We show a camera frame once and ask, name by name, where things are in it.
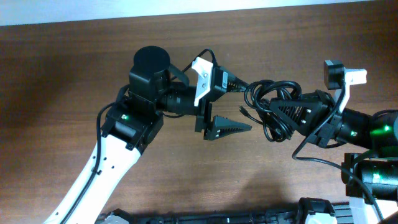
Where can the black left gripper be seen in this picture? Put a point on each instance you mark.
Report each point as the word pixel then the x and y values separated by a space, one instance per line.
pixel 219 127

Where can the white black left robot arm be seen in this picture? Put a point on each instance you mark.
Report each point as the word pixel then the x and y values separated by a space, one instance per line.
pixel 124 128

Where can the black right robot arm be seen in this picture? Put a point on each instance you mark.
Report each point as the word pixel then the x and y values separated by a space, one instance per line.
pixel 371 175

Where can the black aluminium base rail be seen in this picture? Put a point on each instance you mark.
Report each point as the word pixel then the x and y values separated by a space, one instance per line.
pixel 322 210

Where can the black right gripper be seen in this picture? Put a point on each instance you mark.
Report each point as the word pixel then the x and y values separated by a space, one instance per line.
pixel 325 119

